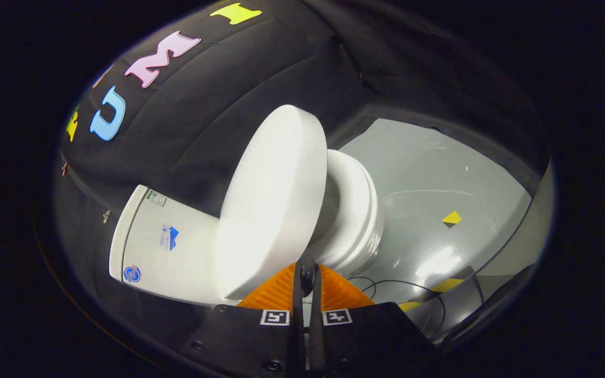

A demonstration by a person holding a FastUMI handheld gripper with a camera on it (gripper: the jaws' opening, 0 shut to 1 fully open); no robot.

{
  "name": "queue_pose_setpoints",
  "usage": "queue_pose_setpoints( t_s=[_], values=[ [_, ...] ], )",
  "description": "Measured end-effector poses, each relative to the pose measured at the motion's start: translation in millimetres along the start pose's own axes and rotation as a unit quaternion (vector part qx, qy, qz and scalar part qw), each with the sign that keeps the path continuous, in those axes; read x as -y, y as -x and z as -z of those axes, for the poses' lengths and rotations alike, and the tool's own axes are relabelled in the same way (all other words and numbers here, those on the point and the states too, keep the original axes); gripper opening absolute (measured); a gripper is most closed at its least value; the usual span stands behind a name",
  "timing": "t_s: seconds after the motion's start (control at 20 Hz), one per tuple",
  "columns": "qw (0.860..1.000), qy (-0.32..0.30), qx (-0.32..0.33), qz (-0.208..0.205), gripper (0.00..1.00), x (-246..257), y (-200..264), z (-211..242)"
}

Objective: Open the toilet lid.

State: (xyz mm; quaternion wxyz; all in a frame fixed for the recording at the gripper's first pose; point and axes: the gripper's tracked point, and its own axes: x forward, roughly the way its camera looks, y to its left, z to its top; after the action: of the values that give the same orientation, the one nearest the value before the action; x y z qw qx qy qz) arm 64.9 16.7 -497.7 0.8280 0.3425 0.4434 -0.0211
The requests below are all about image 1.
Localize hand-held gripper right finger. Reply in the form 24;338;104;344
310;256;435;378

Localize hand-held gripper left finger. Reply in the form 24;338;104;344
187;255;308;378

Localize white toilet lid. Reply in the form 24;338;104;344
217;104;329;301

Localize white toilet body with tank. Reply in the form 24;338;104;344
109;173;386;308

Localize yellow black floor tape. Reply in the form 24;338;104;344
397;278;464;311

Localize black backdrop cloth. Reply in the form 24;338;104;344
53;0;551;368

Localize thin black cable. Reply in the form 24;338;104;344
347;275;446;340

